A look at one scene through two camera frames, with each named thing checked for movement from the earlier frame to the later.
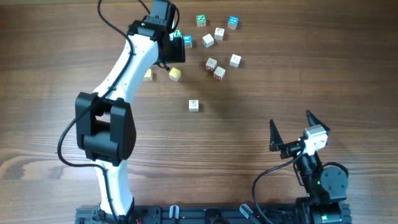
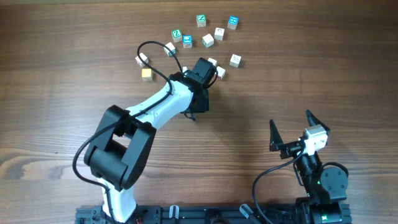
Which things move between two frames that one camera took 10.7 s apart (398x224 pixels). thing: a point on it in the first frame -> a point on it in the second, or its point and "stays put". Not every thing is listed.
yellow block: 148,76 stays put
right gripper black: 277,145 stays put
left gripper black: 180,56 -> 205,107
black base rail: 338,214 stays put
